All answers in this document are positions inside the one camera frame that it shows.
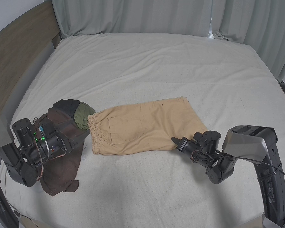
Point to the beige shorts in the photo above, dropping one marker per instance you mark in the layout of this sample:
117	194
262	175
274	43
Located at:
144	122

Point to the olive green garment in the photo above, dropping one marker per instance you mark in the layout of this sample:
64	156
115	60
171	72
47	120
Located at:
84	116

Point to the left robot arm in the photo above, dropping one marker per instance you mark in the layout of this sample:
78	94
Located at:
21	174

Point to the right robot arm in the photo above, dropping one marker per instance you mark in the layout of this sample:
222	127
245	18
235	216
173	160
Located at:
247	139

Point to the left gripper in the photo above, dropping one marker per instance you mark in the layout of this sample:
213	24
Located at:
54	145

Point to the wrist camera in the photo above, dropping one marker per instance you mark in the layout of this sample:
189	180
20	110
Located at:
198	135
48	128

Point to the bed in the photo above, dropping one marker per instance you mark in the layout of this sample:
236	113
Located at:
142	63

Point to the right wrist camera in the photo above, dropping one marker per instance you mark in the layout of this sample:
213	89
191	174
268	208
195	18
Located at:
198	135

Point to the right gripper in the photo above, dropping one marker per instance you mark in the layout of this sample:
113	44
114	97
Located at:
187	146

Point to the brown garment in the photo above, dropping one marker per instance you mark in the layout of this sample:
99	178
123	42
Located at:
61	172

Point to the pale grey-green curtain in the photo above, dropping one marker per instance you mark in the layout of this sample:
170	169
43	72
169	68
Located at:
256	13
133	8

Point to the black garment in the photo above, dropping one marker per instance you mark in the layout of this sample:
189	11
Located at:
65	107

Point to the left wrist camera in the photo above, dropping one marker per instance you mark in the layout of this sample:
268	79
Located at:
48	128

